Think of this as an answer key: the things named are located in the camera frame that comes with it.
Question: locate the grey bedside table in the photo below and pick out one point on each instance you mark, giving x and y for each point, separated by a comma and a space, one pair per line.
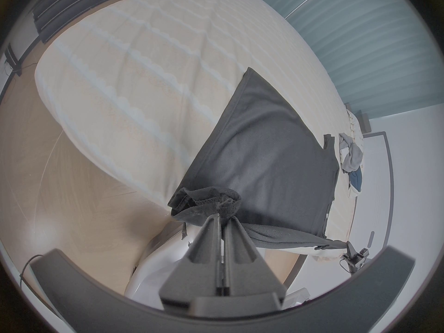
365, 121

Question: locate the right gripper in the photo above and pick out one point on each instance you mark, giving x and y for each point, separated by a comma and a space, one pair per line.
355, 262

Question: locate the pile of clothes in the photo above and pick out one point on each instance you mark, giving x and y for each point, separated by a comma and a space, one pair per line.
353, 158

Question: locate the white printed pillow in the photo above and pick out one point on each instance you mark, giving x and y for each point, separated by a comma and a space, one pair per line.
354, 123

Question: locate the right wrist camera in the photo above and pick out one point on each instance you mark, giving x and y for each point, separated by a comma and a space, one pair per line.
363, 253

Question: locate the bed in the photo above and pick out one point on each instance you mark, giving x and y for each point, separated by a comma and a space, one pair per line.
138, 99

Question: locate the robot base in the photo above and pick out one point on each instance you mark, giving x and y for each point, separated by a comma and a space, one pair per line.
156, 265

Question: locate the black T-shirt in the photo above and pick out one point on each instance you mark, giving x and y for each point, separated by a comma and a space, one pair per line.
263, 165

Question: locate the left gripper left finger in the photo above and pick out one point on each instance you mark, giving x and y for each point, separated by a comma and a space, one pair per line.
197, 265

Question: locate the black chest of drawers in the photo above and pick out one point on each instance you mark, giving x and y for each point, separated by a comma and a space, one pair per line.
76, 9

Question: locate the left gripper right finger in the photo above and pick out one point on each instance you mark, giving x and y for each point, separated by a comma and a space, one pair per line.
246, 265

